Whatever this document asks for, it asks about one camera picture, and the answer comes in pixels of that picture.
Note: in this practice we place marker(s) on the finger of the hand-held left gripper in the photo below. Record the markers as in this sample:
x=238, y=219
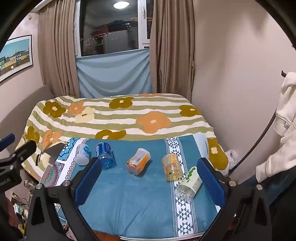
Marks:
x=24, y=150
x=7, y=140

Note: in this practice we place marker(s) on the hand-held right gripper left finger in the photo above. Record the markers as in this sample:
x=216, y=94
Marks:
x=89, y=183

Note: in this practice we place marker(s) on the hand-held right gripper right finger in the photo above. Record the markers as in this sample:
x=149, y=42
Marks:
x=211, y=185

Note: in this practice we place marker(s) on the person's left forearm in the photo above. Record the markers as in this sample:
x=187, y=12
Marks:
x=10, y=212

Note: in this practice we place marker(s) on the clear cup with green label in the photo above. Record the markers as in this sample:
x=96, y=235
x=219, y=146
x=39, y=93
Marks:
x=188, y=184

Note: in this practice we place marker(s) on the white plastic bottle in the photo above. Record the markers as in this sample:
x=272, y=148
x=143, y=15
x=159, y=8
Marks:
x=82, y=154

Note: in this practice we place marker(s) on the dark grey phone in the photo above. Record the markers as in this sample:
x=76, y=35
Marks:
x=54, y=151

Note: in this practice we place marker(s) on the blue plastic bottle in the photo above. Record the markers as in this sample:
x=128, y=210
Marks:
x=104, y=154

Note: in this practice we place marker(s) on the crumpled plastic bag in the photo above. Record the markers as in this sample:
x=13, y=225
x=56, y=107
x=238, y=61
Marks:
x=230, y=154

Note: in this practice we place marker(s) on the white paper sheet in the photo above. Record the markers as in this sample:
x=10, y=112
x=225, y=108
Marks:
x=201, y=144

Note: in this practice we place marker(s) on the teal patterned tablecloth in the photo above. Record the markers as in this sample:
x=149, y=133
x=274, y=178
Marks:
x=129, y=199

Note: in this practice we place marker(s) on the floral striped blanket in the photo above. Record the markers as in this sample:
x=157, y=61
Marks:
x=115, y=117

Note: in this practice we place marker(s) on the white hoodie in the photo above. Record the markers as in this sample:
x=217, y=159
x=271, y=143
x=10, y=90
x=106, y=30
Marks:
x=284, y=129

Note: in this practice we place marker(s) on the beige curtain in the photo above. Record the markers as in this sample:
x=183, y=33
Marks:
x=57, y=46
x=172, y=46

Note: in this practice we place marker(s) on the light blue cloth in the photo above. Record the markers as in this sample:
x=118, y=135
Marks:
x=114, y=71

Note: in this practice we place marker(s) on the window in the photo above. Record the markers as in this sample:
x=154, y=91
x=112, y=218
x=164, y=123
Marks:
x=108, y=27

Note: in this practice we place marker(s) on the wall poster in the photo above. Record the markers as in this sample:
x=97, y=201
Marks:
x=16, y=58

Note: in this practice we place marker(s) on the black wall hook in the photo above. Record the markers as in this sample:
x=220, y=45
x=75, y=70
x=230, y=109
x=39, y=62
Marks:
x=284, y=74

